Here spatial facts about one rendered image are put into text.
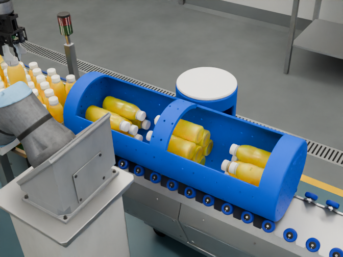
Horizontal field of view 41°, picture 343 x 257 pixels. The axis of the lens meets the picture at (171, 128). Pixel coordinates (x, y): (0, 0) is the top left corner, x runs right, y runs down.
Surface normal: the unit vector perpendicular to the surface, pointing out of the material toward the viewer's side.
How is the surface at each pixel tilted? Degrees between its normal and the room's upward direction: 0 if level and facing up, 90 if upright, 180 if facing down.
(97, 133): 90
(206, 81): 0
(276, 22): 76
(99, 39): 0
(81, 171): 90
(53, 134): 29
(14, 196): 0
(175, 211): 71
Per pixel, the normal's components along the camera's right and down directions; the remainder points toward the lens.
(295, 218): -0.03, -0.79
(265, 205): -0.54, 0.52
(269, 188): -0.50, 0.14
